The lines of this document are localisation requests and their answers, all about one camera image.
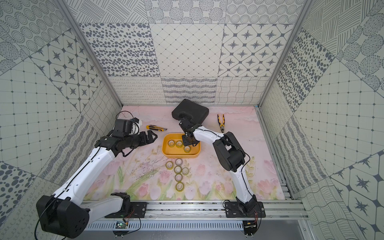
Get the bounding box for transparent tape roll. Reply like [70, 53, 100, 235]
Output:
[184, 146, 191, 154]
[175, 141, 184, 148]
[174, 166, 182, 174]
[175, 182, 185, 192]
[182, 168, 190, 176]
[175, 174, 183, 183]
[175, 159, 183, 166]
[166, 161, 174, 170]
[168, 140, 175, 148]

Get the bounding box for yellow black utility knife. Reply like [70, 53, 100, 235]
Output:
[146, 125, 167, 132]

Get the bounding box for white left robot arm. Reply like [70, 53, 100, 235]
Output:
[36, 130, 158, 239]

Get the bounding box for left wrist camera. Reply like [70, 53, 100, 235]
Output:
[113, 118, 142, 137]

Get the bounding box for yellow plastic storage box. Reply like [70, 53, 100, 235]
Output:
[162, 133, 201, 159]

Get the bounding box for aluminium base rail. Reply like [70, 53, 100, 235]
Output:
[86, 200, 309, 232]

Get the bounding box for yellow black pliers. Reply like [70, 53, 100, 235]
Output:
[217, 114, 226, 133]

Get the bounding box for black plastic tool case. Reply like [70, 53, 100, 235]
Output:
[172, 99, 209, 125]

